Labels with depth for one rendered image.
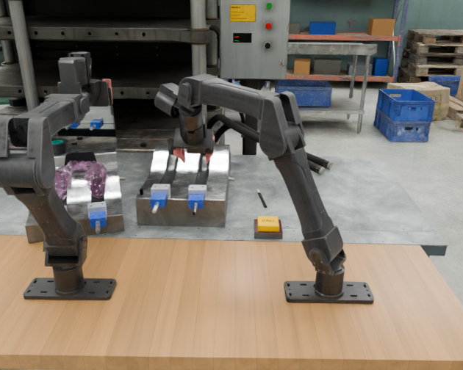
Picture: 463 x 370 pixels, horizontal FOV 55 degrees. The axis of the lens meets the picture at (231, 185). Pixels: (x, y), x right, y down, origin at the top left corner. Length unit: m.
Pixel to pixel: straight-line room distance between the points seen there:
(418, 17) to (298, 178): 7.25
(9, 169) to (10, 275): 0.44
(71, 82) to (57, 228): 0.34
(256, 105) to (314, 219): 0.28
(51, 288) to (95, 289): 0.10
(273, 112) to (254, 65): 1.13
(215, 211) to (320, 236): 0.41
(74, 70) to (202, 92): 0.29
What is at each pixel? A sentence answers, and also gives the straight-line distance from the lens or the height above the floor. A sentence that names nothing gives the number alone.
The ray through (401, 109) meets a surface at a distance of 4.83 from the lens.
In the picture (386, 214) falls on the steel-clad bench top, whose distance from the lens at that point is 1.49.
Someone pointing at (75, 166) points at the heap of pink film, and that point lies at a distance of 1.58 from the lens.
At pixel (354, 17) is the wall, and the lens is 7.92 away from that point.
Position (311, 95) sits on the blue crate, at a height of 0.38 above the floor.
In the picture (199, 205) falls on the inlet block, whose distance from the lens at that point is 1.26.
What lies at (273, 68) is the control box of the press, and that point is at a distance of 2.05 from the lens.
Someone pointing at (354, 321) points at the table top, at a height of 0.80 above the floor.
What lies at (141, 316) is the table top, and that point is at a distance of 1.02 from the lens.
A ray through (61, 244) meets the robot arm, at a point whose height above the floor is 0.94.
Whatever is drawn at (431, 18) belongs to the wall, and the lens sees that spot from 8.18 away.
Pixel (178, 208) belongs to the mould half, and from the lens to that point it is 1.31.
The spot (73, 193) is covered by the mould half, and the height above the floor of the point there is 0.87.
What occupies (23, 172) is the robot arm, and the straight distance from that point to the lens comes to 0.85.
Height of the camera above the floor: 1.45
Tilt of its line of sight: 24 degrees down
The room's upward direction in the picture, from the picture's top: 1 degrees clockwise
